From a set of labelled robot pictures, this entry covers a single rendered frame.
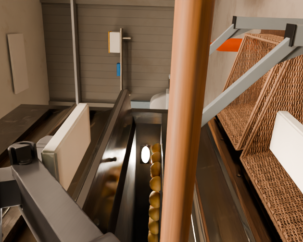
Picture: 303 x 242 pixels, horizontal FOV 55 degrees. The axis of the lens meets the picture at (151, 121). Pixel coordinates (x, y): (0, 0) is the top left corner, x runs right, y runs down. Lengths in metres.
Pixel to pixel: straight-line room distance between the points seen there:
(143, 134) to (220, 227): 1.06
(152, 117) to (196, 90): 1.61
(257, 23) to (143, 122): 1.00
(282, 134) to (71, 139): 0.13
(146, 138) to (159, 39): 6.18
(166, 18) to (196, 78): 7.71
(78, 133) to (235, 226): 0.82
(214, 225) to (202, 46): 0.80
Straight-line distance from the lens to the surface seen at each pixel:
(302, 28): 0.67
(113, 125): 1.25
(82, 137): 0.19
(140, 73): 8.07
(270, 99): 1.23
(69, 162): 0.17
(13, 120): 1.82
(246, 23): 1.13
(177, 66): 0.23
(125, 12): 7.98
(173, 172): 0.27
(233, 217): 0.99
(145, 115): 1.84
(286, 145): 0.20
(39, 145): 0.17
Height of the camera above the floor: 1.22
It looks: 1 degrees up
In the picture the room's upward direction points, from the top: 88 degrees counter-clockwise
